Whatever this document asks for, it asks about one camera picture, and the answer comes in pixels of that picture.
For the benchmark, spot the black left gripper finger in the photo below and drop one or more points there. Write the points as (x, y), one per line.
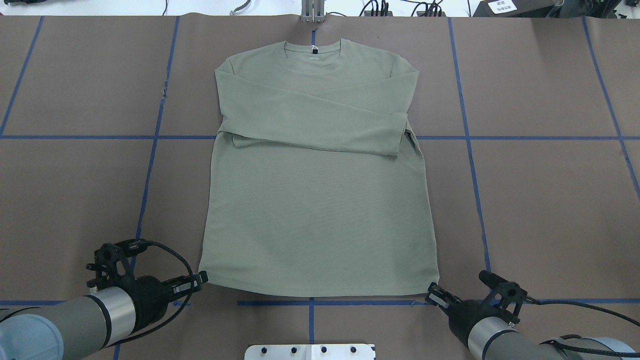
(180, 286)

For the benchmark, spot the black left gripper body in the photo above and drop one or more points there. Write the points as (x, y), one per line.
(149, 294)

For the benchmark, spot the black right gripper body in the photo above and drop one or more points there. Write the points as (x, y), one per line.
(464, 316)

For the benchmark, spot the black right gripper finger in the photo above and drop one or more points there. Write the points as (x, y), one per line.
(442, 299)

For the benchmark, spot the olive green long-sleeve shirt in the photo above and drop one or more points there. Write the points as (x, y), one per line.
(317, 181)

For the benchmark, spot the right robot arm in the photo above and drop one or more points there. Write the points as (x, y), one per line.
(487, 328)

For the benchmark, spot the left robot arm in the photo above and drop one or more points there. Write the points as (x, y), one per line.
(80, 327)

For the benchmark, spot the dark box with label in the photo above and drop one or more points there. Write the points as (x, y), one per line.
(514, 8)

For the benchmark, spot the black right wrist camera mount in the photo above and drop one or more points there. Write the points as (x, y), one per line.
(504, 300)

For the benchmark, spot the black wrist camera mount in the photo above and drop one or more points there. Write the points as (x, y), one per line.
(504, 300)
(111, 264)

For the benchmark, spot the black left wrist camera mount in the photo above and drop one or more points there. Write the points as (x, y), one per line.
(111, 264)

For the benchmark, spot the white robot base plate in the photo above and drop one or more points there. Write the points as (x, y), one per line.
(331, 351)

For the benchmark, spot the grey aluminium frame post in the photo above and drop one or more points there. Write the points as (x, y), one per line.
(313, 11)

